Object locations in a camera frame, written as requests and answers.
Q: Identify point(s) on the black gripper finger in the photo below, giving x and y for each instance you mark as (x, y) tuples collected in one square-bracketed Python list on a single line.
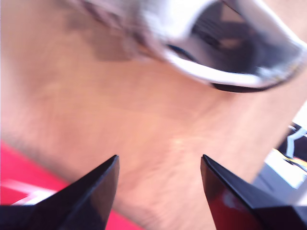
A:
[(91, 196), (227, 203)]

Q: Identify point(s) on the red cardboard shoebox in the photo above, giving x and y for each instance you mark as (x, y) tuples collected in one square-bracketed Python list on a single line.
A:
[(19, 167)]

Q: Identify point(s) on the white black-striped sneaker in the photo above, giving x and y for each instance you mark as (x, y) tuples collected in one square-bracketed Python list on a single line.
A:
[(216, 74)]

